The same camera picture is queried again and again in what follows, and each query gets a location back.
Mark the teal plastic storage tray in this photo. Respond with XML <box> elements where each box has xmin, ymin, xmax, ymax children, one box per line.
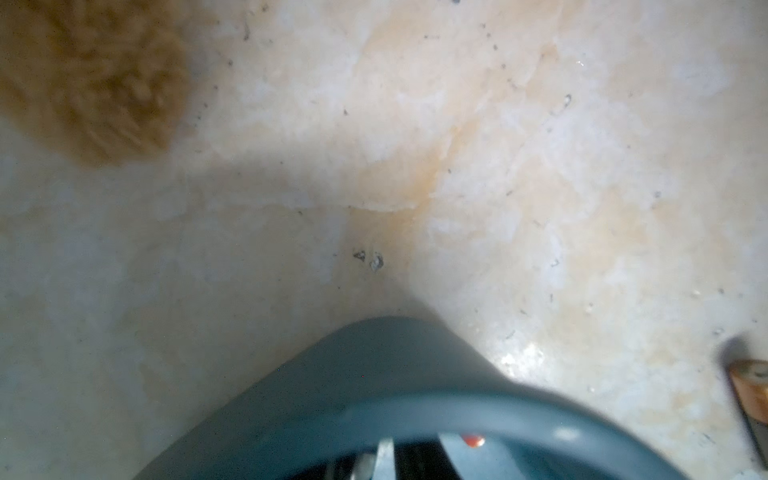
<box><xmin>140</xmin><ymin>317</ymin><xmax>681</xmax><ymax>479</ymax></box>

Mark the brown teddy bear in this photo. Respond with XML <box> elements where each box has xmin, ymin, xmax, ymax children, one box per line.
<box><xmin>1</xmin><ymin>1</ymin><xmax>190</xmax><ymax>164</ymax></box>

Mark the orange red battery in tray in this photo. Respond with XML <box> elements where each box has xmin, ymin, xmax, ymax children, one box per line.
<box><xmin>461</xmin><ymin>434</ymin><xmax>486</xmax><ymax>448</ymax></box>

